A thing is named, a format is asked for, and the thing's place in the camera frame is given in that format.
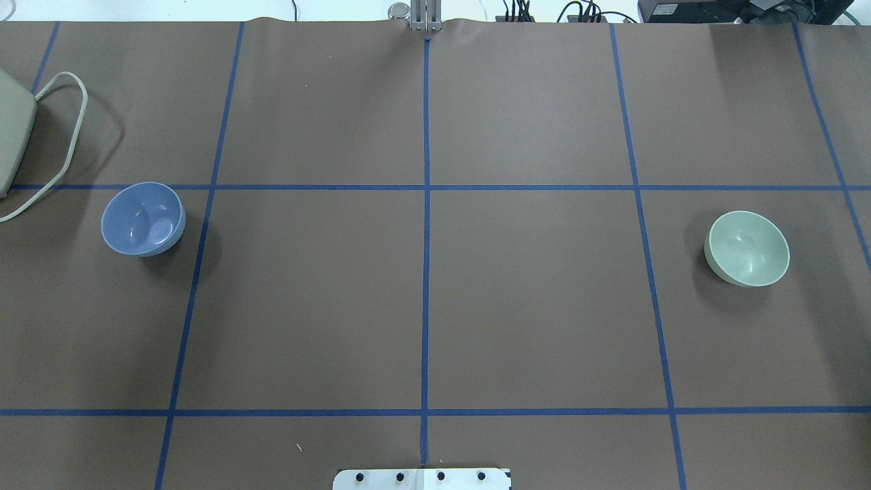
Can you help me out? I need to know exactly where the green bowl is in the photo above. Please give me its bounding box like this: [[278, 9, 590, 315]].
[[703, 210, 791, 288]]

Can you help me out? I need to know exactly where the cream toaster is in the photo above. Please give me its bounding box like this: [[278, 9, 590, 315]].
[[1, 69, 37, 199]]

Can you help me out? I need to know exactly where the white toaster power cord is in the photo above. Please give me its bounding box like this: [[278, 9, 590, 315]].
[[0, 71, 88, 223]]

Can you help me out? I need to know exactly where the blue bowl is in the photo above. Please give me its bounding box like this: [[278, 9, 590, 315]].
[[100, 181, 186, 257]]

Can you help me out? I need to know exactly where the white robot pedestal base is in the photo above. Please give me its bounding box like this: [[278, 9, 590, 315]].
[[332, 468, 512, 489]]

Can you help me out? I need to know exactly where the aluminium frame post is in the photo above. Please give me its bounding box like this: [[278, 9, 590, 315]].
[[408, 0, 442, 32]]

